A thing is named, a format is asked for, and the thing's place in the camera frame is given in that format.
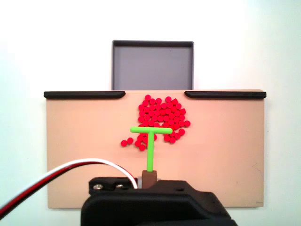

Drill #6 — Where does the green T-shaped pusher tool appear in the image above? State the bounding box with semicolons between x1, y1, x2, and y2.
130;126;174;189

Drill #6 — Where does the beige flat board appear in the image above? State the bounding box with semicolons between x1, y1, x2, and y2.
44;89;266;210

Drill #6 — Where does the grey shallow tray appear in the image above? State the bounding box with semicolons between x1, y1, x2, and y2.
111;40;195;91

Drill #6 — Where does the red white black gripper cable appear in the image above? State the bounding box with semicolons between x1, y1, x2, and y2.
0;158;139;218

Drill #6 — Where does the black edge rail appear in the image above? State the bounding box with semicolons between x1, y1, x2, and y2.
43;91;126;99
184;90;267;100

